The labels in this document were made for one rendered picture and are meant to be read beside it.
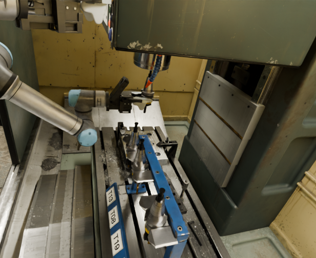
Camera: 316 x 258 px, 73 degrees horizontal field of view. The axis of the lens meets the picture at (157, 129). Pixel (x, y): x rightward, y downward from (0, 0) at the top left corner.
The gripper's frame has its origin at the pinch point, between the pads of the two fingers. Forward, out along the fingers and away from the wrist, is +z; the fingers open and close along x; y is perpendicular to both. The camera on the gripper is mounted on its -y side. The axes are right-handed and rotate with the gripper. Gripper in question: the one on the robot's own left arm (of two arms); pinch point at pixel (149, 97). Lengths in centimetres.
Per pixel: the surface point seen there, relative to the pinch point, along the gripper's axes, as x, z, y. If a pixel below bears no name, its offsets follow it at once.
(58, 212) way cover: 15, -42, 58
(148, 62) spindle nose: 7.4, -4.0, -18.1
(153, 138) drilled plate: -14.9, 10.7, 34.9
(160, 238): 62, -8, 12
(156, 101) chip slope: -102, 35, 49
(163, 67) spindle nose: 6.9, 2.6, -16.2
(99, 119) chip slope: -79, -22, 58
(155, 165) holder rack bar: 35.5, -3.5, 11.2
